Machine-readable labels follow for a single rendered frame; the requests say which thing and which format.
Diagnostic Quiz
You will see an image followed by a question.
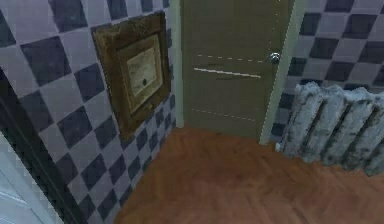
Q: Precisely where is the olive brown room door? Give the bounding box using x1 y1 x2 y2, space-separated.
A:
180 0 296 142

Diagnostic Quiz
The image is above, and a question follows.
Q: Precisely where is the brown framed picture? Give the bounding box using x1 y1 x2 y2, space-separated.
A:
90 11 172 142

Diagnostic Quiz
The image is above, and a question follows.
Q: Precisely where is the silver round door knob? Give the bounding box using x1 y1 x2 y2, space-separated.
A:
269 51 282 65

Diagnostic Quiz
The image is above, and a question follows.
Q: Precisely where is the grey ribbed radiator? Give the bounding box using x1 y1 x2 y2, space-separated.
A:
275 81 384 178

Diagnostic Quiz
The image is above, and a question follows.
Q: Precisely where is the white door with black frame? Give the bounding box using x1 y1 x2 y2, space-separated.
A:
0 68 84 224

